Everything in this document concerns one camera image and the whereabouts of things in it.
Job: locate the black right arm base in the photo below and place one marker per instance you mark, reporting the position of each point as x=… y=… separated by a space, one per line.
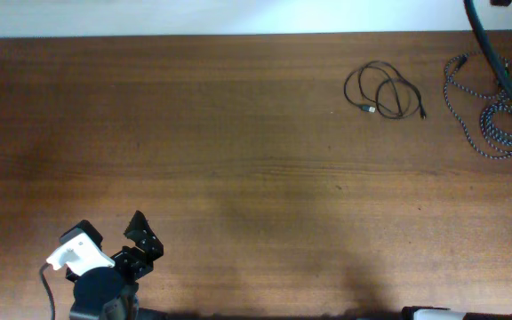
x=430 y=313

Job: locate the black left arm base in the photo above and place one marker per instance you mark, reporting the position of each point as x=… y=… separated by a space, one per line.
x=151 y=314

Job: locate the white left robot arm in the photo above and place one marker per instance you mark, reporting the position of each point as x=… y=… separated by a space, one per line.
x=103 y=293

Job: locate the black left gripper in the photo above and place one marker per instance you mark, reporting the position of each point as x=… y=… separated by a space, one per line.
x=128 y=261

